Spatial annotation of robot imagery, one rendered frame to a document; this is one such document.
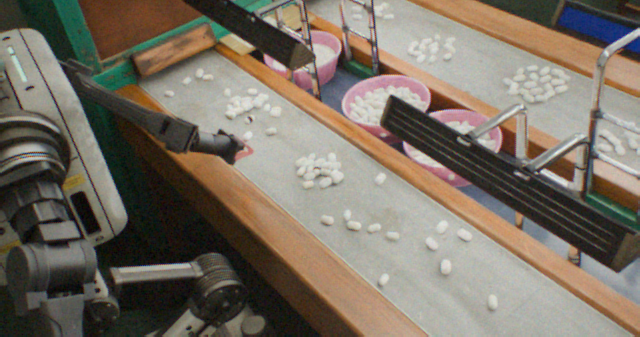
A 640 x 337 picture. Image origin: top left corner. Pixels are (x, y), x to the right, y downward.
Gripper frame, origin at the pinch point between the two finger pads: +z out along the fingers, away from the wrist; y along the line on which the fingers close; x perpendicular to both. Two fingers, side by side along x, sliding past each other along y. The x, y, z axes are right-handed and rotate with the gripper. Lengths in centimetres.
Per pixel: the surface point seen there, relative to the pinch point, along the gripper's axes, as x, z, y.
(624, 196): -32, 51, -75
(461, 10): -58, 81, 19
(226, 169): 8.7, -0.7, 5.6
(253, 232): 13.9, -7.1, -21.5
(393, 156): -14.7, 27.1, -24.7
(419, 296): 4, 7, -64
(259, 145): 1.6, 12.0, 11.0
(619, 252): -30, -5, -102
